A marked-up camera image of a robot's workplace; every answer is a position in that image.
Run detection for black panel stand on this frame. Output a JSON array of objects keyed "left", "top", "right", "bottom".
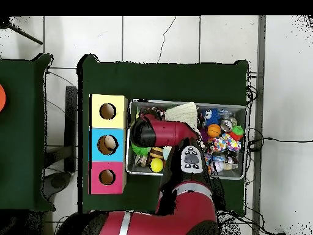
[{"left": 64, "top": 85, "right": 78, "bottom": 173}]

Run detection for dark green table cloth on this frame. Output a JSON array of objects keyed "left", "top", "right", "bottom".
[
  {"left": 77, "top": 54, "right": 249, "bottom": 215},
  {"left": 0, "top": 53, "right": 55, "bottom": 212}
]

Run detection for yellow tennis ball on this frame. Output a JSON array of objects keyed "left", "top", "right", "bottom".
[{"left": 149, "top": 157, "right": 164, "bottom": 173}]

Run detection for orange disc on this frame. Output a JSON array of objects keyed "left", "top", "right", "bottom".
[{"left": 0, "top": 84, "right": 7, "bottom": 113}]

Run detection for wooden box with three holes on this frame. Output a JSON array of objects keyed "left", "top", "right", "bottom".
[{"left": 88, "top": 94, "right": 128, "bottom": 195}]

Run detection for orange toy basketball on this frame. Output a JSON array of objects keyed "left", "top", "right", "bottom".
[{"left": 207, "top": 123, "right": 221, "bottom": 138}]

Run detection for metal wire mesh bin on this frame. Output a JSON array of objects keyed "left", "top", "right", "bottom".
[{"left": 125, "top": 99, "right": 248, "bottom": 181}]

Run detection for cream waffle cloth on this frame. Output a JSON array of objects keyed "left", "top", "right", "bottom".
[{"left": 164, "top": 102, "right": 199, "bottom": 130}]

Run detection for green spiky puffer ball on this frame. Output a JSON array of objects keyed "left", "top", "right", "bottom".
[{"left": 131, "top": 143, "right": 151, "bottom": 157}]

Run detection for black power cable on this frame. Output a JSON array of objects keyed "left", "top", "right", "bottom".
[{"left": 248, "top": 136, "right": 313, "bottom": 151}]

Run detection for grey round base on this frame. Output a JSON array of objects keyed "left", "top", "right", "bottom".
[{"left": 43, "top": 171, "right": 72, "bottom": 199}]

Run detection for black tripod leg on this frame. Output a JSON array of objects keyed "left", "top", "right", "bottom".
[{"left": 0, "top": 17, "right": 43, "bottom": 45}]

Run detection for small blue fuzzy eyed ball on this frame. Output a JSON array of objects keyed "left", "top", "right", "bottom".
[{"left": 201, "top": 108, "right": 221, "bottom": 127}]

